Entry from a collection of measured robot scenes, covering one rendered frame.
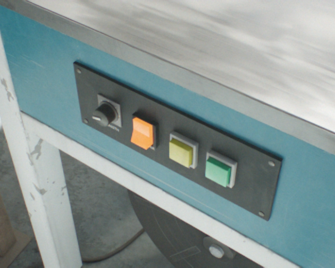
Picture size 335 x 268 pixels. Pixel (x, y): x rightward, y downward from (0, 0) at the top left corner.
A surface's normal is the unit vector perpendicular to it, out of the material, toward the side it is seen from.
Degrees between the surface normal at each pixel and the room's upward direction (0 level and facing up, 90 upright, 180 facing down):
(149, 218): 90
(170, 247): 90
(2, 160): 0
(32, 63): 90
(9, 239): 90
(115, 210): 0
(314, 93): 0
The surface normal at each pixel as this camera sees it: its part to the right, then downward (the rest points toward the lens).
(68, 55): -0.58, 0.57
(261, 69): 0.00, -0.72
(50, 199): 0.81, 0.40
